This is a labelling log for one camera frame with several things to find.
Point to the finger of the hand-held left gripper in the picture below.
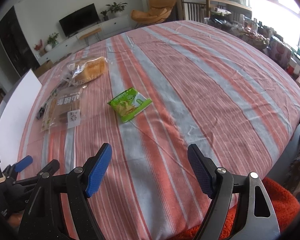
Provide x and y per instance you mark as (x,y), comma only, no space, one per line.
(51,166)
(23,163)

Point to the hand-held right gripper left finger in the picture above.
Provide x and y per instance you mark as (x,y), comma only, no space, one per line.
(98,170)

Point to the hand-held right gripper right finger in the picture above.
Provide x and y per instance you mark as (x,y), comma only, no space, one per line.
(202,172)

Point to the white cardboard box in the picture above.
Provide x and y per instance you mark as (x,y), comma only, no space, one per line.
(15,105)

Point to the clear packet brown label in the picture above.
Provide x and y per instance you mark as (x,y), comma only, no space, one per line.
(67,107)

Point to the green snack packet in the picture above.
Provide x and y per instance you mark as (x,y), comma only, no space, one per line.
(127,105)

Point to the bagged sliced bread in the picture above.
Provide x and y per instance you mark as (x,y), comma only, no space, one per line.
(95,67)

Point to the long black yellow packet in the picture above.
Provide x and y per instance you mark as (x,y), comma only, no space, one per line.
(40,113)

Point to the orange grey striped cloth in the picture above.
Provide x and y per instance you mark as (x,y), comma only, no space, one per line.
(190,92)

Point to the orange fuzzy garment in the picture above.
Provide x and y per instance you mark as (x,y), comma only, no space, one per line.
(282,205)

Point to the red flower arrangement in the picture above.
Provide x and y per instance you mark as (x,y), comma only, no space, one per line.
(38,47)

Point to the round white vase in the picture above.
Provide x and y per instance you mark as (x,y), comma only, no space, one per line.
(48,48)

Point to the dark display cabinet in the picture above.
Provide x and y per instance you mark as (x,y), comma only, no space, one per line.
(15,42)

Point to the green plant in vase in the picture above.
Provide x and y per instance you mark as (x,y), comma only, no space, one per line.
(52,39)

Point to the wooden stool metal legs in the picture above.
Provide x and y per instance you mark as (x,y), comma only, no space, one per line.
(90,32)

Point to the white low cabinet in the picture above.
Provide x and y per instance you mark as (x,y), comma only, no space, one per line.
(115,23)

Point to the black flat television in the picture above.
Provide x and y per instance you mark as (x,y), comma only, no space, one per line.
(78,20)

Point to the clutter of jars and boxes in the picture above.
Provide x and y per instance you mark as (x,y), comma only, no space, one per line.
(260,35)

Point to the small green potted plant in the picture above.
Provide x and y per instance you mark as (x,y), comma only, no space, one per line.
(104,15)

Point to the large green potted plant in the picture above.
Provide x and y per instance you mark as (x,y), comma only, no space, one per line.
(116,8)

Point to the wooden railing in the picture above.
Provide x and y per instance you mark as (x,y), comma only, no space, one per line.
(192,7)

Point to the orange lounge chair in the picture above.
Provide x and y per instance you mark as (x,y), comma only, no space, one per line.
(155,7)

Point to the window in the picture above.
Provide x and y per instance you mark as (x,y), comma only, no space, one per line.
(272,7)

